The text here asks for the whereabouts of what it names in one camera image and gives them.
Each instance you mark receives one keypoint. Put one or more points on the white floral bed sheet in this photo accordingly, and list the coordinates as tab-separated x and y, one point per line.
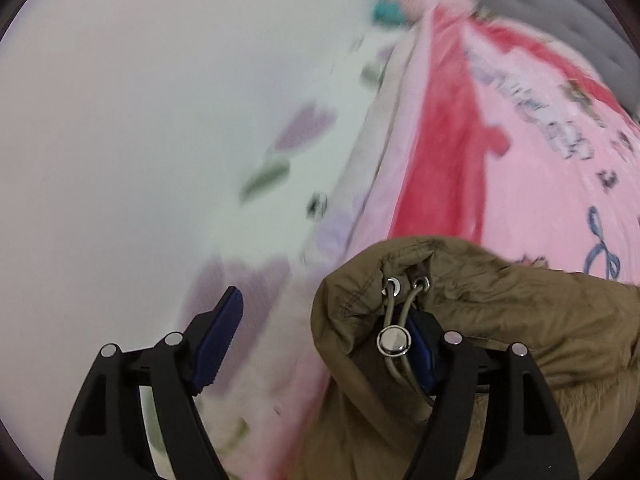
280	185

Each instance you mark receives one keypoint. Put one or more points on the teal small item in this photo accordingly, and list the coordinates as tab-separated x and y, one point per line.
387	11

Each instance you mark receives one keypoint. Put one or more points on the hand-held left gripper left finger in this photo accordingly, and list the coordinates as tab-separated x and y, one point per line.
220	337

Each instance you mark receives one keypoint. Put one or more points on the pink printed blanket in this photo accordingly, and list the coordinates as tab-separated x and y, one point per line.
525	125

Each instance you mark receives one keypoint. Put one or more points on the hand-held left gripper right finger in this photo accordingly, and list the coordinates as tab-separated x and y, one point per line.
425	360

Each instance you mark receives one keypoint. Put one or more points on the olive puffer jacket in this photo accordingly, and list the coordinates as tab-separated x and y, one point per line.
525	320

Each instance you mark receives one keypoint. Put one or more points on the grey tufted headboard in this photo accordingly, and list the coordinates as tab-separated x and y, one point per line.
550	5

